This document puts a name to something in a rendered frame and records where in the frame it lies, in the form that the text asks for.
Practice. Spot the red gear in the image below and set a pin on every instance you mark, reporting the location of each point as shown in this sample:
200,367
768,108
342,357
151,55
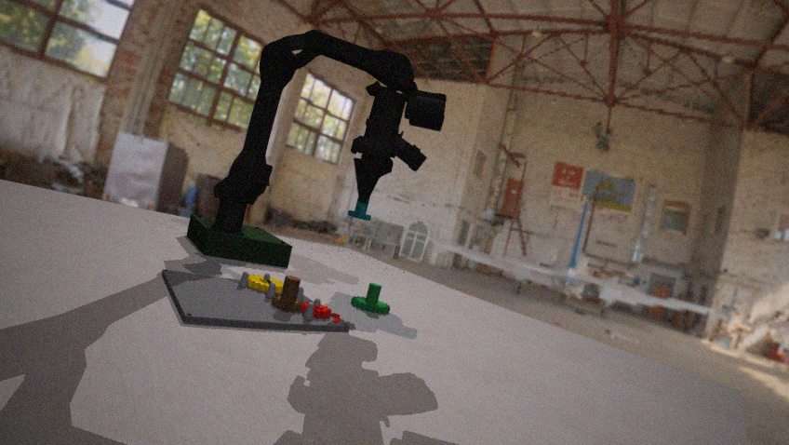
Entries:
319,311

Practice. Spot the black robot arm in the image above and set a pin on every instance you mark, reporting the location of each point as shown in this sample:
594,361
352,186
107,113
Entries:
249,174

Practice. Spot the yellow gear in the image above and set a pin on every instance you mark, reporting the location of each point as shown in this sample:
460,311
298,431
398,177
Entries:
258,283

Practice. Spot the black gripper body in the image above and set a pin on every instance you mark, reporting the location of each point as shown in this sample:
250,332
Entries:
380,135

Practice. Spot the teal gear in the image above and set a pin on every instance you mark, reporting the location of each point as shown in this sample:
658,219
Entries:
360,211

